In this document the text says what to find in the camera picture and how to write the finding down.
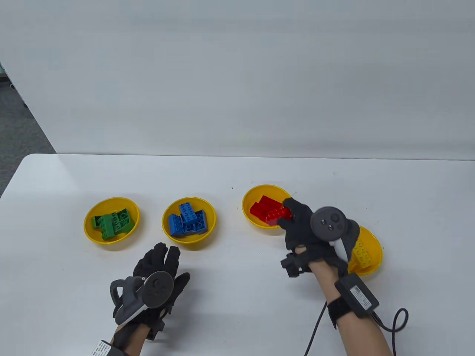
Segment person's left hand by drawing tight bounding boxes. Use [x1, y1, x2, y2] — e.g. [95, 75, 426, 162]
[111, 243, 190, 347]

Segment person's right hand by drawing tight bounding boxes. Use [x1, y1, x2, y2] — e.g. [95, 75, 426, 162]
[278, 198, 349, 277]

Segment grey handheld controller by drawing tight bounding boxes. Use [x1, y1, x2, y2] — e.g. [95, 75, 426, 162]
[110, 271, 174, 326]
[310, 207, 361, 263]

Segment yellow long toy brick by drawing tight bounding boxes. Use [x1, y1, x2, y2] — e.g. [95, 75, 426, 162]
[351, 240, 373, 267]

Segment person's right forearm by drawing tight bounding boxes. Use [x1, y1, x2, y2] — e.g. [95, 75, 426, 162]
[309, 260, 393, 356]

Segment person's left forearm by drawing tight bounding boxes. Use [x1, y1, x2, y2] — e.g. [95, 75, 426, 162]
[119, 324, 149, 356]

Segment yellow plastic bowl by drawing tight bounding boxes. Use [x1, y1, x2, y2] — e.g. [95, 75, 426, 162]
[84, 197, 141, 244]
[242, 184, 295, 229]
[162, 197, 217, 244]
[347, 226, 383, 276]

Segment black wrist sensor box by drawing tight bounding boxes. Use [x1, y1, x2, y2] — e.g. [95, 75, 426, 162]
[335, 274, 380, 318]
[90, 340, 125, 356]

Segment black wrist strap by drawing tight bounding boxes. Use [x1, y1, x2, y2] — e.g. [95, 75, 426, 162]
[327, 297, 351, 329]

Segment thin dark cable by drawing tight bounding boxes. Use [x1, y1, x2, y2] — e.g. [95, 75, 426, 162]
[304, 301, 328, 356]

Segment braided black cable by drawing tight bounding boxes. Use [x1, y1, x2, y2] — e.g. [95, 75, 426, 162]
[371, 308, 409, 356]

